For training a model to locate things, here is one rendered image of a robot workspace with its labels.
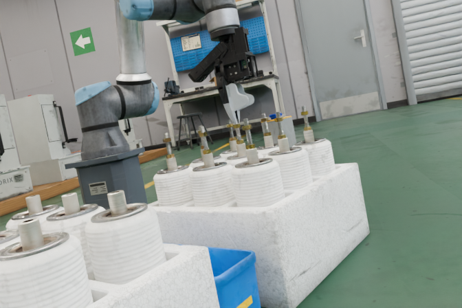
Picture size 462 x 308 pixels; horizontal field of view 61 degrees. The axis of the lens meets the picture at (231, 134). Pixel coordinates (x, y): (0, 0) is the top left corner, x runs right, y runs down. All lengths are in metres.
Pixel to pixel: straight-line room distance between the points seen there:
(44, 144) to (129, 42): 2.29
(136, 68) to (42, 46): 6.34
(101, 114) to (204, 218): 0.61
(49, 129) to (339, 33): 4.16
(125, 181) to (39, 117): 2.32
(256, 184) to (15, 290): 0.43
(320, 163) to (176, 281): 0.51
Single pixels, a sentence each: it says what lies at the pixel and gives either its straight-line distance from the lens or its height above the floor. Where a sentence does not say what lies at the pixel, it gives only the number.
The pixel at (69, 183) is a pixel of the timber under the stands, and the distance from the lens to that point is 3.39.
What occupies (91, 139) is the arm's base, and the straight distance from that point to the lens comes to 1.28.
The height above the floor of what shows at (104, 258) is 0.21.
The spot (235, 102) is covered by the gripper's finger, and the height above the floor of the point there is 0.38.
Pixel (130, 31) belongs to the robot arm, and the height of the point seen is 0.67.
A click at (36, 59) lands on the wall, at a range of 7.70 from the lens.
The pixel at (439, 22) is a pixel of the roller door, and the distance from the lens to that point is 6.20.
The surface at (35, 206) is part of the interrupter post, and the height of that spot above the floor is 0.26.
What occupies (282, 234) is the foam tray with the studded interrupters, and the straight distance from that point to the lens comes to 0.71.
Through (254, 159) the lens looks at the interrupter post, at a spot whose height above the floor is 0.26.
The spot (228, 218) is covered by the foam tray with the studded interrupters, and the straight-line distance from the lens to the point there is 0.75.
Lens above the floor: 0.36
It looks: 3 degrees down
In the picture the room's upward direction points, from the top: 11 degrees counter-clockwise
